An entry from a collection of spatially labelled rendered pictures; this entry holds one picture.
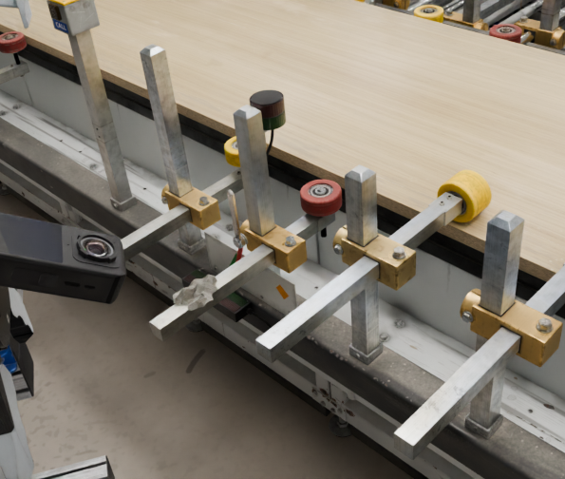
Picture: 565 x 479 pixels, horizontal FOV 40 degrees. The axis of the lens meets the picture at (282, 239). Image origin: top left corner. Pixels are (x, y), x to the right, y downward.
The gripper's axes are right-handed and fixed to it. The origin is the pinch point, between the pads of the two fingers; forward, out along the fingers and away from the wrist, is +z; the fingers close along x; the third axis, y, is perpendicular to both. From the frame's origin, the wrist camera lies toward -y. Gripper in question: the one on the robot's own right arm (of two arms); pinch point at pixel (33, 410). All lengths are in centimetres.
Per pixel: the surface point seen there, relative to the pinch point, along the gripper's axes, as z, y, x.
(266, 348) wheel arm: 36, -22, -35
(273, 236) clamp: 45, -32, -71
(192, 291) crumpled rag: 44, -15, -61
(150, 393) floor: 132, 2, -121
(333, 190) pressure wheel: 41, -45, -76
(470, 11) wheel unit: 45, -110, -151
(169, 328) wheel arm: 47, -9, -56
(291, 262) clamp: 47, -33, -65
